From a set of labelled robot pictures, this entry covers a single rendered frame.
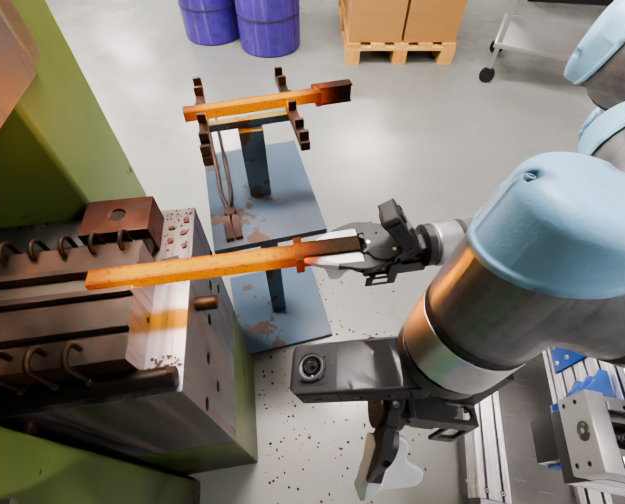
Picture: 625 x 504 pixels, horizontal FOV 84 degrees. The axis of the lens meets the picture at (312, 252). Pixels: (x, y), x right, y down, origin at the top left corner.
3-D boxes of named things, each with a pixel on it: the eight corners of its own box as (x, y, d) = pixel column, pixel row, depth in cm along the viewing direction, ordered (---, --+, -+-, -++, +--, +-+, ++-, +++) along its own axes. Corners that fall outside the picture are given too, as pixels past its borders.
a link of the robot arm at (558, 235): (768, 287, 13) (535, 215, 13) (557, 395, 21) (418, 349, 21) (672, 170, 18) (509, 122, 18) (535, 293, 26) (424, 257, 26)
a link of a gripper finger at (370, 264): (340, 278, 54) (395, 268, 55) (341, 272, 52) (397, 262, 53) (333, 253, 56) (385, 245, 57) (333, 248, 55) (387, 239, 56)
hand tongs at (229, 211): (205, 116, 125) (204, 112, 124) (216, 114, 126) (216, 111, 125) (227, 242, 91) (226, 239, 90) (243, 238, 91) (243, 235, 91)
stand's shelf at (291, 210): (294, 145, 118) (294, 140, 117) (326, 233, 95) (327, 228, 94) (204, 159, 114) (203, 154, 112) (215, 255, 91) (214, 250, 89)
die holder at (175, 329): (233, 306, 110) (195, 206, 74) (235, 441, 87) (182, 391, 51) (44, 331, 105) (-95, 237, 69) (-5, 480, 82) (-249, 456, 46)
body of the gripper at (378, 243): (361, 288, 60) (429, 279, 61) (367, 259, 53) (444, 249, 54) (351, 253, 64) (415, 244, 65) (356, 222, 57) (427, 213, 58)
